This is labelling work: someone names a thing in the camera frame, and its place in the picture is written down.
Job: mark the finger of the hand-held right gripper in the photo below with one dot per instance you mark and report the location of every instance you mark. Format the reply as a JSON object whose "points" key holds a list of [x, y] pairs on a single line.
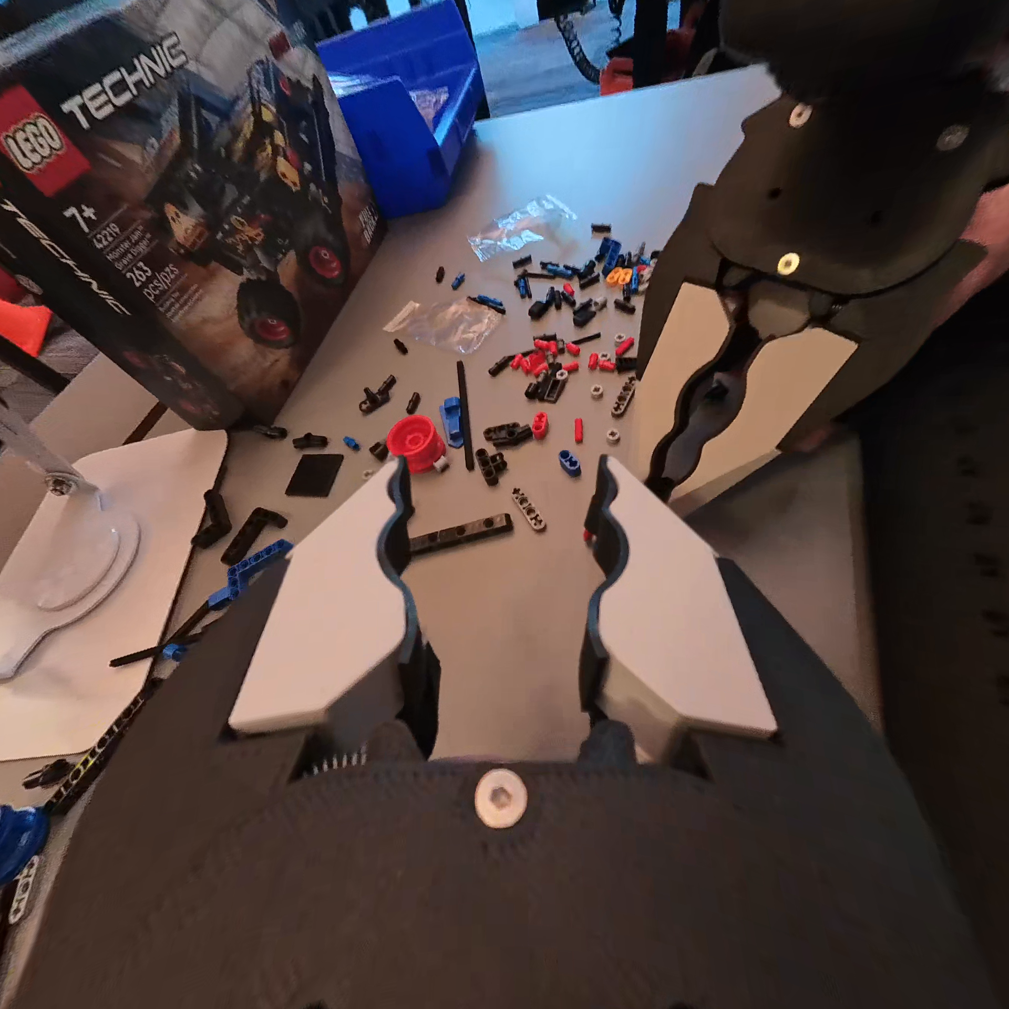
{"points": [[788, 394], [682, 355]]}

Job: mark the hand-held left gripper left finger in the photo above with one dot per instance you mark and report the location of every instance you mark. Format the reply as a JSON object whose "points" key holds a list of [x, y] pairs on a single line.
{"points": [[331, 630]]}

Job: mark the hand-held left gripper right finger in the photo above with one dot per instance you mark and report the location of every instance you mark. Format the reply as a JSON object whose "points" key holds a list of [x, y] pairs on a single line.
{"points": [[678, 630]]}

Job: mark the pile of small mixed bricks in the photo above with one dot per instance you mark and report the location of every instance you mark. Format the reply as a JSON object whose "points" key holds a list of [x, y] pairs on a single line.
{"points": [[567, 315]]}

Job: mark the grey desk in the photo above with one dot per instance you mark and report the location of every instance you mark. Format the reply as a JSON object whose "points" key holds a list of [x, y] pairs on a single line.
{"points": [[552, 158]]}

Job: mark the person's right hand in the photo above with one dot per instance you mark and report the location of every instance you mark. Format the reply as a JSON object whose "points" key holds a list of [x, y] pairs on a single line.
{"points": [[992, 225]]}

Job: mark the dark grey thin beam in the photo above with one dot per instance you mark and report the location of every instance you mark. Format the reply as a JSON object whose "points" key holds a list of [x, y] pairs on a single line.
{"points": [[623, 396]]}

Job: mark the blue angled beam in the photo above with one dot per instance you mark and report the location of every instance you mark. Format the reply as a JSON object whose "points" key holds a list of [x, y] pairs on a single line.
{"points": [[248, 564]]}

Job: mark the black angled beam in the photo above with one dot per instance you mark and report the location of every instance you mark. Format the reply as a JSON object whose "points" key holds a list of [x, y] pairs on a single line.
{"points": [[252, 536]]}

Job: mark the small blue connector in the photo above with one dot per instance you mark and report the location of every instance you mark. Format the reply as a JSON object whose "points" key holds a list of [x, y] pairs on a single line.
{"points": [[569, 463]]}

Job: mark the black flat panel tile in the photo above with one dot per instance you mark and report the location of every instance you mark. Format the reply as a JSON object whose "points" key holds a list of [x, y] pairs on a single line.
{"points": [[315, 474]]}

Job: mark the blue and black brick assembly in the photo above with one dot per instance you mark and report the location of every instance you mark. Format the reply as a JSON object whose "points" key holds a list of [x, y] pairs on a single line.
{"points": [[173, 652]]}

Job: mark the long black beam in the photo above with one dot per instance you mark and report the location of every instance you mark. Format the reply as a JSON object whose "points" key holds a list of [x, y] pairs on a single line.
{"points": [[461, 534]]}

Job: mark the black bent connector beam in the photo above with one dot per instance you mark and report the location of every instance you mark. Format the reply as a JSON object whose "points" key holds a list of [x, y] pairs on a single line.
{"points": [[211, 520]]}

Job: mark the black connector brick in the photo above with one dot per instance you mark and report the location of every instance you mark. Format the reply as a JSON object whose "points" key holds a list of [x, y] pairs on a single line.
{"points": [[508, 432]]}

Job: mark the small black connector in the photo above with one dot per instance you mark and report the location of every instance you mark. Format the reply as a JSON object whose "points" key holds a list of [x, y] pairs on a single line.
{"points": [[493, 465], [310, 441], [269, 431]]}

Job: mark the light grey thin beam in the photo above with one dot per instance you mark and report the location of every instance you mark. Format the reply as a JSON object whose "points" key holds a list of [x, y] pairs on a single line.
{"points": [[528, 510]]}

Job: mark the clear plastic bag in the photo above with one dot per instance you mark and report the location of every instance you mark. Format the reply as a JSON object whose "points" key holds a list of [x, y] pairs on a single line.
{"points": [[520, 228], [449, 327]]}

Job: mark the red wheel hub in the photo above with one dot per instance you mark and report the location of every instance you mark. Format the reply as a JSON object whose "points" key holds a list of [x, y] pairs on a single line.
{"points": [[415, 443]]}

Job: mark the long black axle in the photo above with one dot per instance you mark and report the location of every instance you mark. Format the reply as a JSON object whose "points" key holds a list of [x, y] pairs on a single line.
{"points": [[465, 414]]}

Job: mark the white book stand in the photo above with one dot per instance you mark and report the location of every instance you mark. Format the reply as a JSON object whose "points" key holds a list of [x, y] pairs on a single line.
{"points": [[118, 552]]}

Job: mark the blue curved brick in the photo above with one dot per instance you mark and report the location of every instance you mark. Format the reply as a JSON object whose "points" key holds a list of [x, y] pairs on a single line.
{"points": [[452, 422]]}

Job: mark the black cross-hole connector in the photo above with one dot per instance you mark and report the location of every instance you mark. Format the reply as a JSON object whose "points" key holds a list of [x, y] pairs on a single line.
{"points": [[377, 394]]}

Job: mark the black straight beam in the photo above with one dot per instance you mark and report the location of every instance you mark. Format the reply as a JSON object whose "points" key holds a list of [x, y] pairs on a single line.
{"points": [[94, 749]]}

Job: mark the black perforated panel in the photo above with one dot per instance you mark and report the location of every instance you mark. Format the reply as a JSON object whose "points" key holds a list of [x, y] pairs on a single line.
{"points": [[946, 630]]}

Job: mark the blue plastic bin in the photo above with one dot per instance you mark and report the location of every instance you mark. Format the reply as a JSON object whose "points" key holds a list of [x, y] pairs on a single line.
{"points": [[410, 142]]}

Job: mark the blue wheel hub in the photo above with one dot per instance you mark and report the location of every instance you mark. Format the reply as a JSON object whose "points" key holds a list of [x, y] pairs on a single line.
{"points": [[16, 843]]}

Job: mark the white thin beam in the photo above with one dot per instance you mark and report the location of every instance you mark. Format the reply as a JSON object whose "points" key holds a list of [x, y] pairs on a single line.
{"points": [[24, 887]]}

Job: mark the toy truck set box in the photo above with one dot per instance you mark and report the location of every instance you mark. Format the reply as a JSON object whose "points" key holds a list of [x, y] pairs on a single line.
{"points": [[158, 236]]}

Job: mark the orange plastic object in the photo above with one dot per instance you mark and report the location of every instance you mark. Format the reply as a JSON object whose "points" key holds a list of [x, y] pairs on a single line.
{"points": [[24, 325]]}

